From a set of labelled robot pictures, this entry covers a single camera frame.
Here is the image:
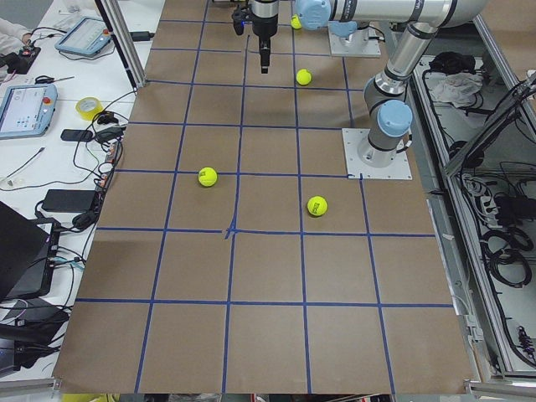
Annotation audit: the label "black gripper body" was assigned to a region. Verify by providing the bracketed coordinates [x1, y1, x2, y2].
[250, 0, 278, 40]

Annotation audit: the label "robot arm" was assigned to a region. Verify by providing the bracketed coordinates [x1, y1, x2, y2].
[358, 22, 438, 168]
[233, 1, 487, 74]

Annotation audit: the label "Wilson tennis ball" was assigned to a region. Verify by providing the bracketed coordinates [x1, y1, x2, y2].
[291, 14, 302, 30]

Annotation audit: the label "centre tennis ball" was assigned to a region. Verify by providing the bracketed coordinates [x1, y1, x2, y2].
[296, 69, 312, 86]

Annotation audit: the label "tennis ball front right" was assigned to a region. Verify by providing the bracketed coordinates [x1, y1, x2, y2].
[198, 167, 218, 188]

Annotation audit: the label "tennis ball near base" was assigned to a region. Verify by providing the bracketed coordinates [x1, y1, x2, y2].
[307, 195, 328, 217]

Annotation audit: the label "teach pendant far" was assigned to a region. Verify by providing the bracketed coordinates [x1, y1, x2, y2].
[54, 17, 111, 57]

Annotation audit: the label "teach pendant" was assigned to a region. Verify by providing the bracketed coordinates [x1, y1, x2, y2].
[1, 84, 58, 140]
[54, 17, 111, 57]

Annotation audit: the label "yellow tape roll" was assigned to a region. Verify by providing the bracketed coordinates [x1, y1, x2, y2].
[75, 96, 104, 121]

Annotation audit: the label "white cloth rag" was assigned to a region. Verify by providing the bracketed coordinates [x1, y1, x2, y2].
[430, 73, 483, 108]

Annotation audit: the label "black phone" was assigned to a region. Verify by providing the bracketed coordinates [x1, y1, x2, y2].
[60, 129, 93, 142]

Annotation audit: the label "scissors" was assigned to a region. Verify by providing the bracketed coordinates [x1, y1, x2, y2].
[34, 75, 74, 85]

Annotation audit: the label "teach pendant near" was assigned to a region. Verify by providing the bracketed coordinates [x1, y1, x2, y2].
[1, 84, 58, 140]

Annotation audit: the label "black power adapter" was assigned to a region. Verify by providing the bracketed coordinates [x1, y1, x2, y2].
[42, 189, 97, 213]

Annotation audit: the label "black laptop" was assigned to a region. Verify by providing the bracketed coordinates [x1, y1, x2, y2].
[1, 204, 59, 301]

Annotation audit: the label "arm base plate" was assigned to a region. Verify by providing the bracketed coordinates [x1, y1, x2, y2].
[328, 27, 381, 58]
[342, 128, 412, 180]

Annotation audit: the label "aluminium frame post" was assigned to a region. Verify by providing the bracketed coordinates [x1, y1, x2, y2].
[95, 0, 147, 90]

